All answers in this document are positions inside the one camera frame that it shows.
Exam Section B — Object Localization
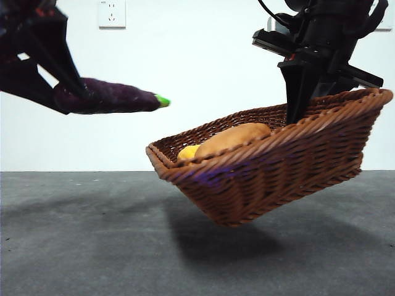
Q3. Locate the purple eggplant with green stem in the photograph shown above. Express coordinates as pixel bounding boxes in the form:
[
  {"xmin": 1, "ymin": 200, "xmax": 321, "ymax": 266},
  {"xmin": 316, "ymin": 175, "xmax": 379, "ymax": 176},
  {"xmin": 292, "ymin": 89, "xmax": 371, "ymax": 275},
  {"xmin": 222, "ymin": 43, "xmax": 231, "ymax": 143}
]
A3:
[{"xmin": 52, "ymin": 77, "xmax": 171, "ymax": 115}]

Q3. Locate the brown potato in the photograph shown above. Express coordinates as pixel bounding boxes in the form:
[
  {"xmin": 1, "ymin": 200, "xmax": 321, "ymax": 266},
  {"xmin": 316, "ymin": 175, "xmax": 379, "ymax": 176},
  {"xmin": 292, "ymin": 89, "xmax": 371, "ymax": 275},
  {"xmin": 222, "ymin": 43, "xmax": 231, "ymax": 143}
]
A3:
[{"xmin": 194, "ymin": 123, "xmax": 272, "ymax": 158}]

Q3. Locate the brown wicker basket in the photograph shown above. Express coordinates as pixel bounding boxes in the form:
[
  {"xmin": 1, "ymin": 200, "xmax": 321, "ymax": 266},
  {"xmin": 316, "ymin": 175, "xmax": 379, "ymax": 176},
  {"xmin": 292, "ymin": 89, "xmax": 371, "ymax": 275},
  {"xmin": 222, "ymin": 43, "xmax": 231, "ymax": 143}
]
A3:
[{"xmin": 145, "ymin": 88, "xmax": 394, "ymax": 228}]

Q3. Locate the yellow corn cob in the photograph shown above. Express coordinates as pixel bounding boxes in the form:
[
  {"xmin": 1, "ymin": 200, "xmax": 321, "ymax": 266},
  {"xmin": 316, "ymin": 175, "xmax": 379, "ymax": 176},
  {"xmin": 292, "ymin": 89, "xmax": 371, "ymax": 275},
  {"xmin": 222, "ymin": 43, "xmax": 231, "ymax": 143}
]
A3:
[{"xmin": 177, "ymin": 144, "xmax": 201, "ymax": 161}]

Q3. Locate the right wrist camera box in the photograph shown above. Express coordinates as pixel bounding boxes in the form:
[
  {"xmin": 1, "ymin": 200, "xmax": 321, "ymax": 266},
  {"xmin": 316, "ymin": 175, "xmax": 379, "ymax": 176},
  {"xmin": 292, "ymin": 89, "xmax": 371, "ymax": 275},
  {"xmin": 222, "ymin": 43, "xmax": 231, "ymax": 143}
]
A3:
[{"xmin": 267, "ymin": 17, "xmax": 293, "ymax": 34}]

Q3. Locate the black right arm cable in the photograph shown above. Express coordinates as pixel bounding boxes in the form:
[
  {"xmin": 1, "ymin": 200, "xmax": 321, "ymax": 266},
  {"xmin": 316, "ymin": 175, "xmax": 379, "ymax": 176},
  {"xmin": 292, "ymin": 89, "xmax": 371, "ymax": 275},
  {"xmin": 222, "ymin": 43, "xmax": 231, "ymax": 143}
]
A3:
[{"xmin": 257, "ymin": 0, "xmax": 299, "ymax": 30}]

